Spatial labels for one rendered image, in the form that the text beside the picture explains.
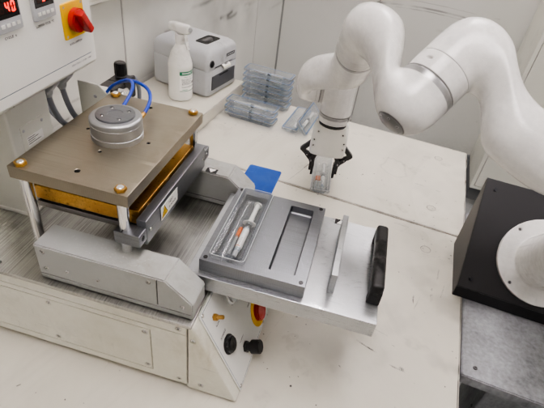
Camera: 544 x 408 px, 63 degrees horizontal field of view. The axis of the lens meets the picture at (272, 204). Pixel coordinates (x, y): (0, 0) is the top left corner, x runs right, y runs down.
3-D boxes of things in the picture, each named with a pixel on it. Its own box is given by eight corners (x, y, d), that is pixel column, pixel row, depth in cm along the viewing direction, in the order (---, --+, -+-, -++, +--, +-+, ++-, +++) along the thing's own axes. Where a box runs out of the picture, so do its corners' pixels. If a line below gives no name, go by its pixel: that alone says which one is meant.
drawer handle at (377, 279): (365, 303, 67) (371, 285, 64) (371, 240, 78) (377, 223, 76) (378, 306, 66) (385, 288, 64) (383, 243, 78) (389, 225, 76)
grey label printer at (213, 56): (152, 81, 162) (150, 33, 151) (184, 65, 176) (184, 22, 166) (209, 100, 154) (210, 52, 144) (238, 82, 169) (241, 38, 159)
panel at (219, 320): (239, 391, 76) (197, 317, 67) (280, 271, 99) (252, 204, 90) (249, 392, 75) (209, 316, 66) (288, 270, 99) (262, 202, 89)
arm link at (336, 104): (316, 115, 116) (350, 121, 115) (325, 66, 108) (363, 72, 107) (317, 102, 122) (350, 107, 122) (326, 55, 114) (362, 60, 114)
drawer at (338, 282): (185, 288, 70) (184, 252, 65) (230, 207, 87) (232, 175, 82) (370, 340, 66) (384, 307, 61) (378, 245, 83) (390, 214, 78)
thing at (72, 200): (38, 205, 68) (24, 152, 62) (113, 139, 86) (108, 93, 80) (141, 232, 66) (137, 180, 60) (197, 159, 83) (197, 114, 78)
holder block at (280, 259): (198, 269, 68) (198, 257, 66) (238, 197, 84) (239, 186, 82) (302, 299, 66) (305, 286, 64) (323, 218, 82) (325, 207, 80)
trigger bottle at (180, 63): (163, 96, 153) (160, 22, 137) (179, 89, 158) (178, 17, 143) (183, 104, 150) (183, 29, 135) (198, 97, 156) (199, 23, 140)
